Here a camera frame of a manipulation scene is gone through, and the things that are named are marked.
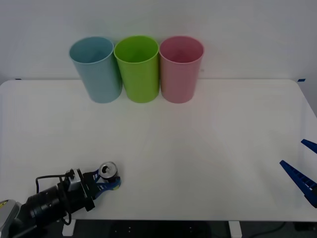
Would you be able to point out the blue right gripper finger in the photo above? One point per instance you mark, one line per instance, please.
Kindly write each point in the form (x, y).
(310, 145)
(298, 177)

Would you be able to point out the green plastic bin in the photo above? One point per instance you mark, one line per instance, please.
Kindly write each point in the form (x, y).
(140, 77)

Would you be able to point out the pale blue plastic bin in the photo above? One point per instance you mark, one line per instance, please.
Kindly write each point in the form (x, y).
(99, 74)

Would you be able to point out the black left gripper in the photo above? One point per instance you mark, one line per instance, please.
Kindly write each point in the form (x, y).
(83, 196)

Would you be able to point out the pink plastic bin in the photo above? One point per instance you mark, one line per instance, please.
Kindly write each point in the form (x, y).
(178, 79)

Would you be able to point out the white table leg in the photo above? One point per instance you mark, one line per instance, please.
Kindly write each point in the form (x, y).
(234, 229)
(68, 228)

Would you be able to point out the silver and black left arm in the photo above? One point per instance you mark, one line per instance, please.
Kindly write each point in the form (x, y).
(42, 203)

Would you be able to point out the silver drink can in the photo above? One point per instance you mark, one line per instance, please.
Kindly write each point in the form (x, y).
(108, 170)

